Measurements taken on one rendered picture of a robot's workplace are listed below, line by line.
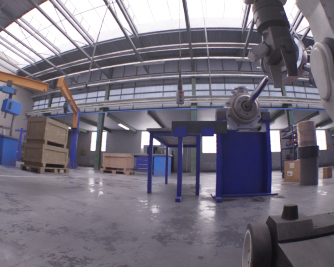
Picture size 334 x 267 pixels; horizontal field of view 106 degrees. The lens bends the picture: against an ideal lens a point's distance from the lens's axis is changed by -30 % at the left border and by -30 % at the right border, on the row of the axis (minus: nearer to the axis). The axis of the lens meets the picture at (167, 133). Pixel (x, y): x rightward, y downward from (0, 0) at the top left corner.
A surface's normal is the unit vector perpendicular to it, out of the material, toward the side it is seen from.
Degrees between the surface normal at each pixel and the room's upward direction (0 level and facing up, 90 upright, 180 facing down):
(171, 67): 90
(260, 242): 43
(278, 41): 98
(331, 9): 100
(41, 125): 90
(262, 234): 31
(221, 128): 90
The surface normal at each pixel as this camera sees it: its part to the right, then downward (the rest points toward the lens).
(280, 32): -0.29, 0.01
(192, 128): -0.16, -0.18
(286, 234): -0.19, -0.83
